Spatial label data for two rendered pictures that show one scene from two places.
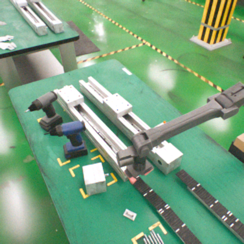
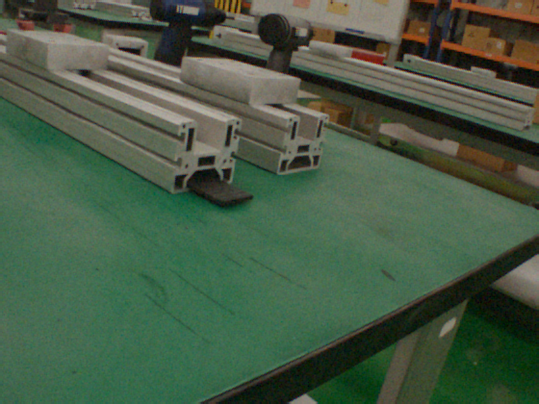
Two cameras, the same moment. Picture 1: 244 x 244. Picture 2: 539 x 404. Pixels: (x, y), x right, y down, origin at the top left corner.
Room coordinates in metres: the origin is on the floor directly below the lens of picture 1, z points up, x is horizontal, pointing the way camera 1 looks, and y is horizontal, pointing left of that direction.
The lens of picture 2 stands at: (2.02, 0.15, 1.00)
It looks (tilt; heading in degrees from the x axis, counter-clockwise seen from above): 19 degrees down; 163
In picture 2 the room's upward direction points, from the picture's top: 11 degrees clockwise
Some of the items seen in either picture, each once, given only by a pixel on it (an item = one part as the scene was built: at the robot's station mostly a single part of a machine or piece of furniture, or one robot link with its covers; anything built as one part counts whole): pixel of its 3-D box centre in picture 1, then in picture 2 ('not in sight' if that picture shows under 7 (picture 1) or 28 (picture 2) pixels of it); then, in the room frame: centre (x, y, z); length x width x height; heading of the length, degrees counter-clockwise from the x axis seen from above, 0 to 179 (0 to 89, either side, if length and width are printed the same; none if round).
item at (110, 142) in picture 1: (91, 125); (142, 85); (0.98, 0.18, 0.82); 0.80 x 0.10 x 0.09; 35
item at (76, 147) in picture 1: (67, 140); (190, 47); (0.80, 0.27, 0.89); 0.20 x 0.08 x 0.22; 107
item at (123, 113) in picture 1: (117, 106); (55, 57); (1.08, 0.02, 0.87); 0.16 x 0.11 x 0.07; 35
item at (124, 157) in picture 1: (131, 153); not in sight; (0.60, -0.04, 1.03); 0.12 x 0.09 x 0.12; 109
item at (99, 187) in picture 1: (96, 178); (119, 56); (0.61, 0.12, 0.83); 0.11 x 0.10 x 0.10; 104
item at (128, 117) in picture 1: (117, 113); (53, 86); (1.08, 0.02, 0.82); 0.80 x 0.10 x 0.09; 35
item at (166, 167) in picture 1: (169, 157); not in sight; (0.73, -0.25, 0.83); 0.12 x 0.09 x 0.10; 125
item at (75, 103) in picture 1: (70, 97); (237, 88); (1.18, 0.32, 0.87); 0.16 x 0.11 x 0.07; 35
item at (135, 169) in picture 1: (139, 163); (45, 4); (0.61, -0.08, 0.93); 0.10 x 0.07 x 0.07; 125
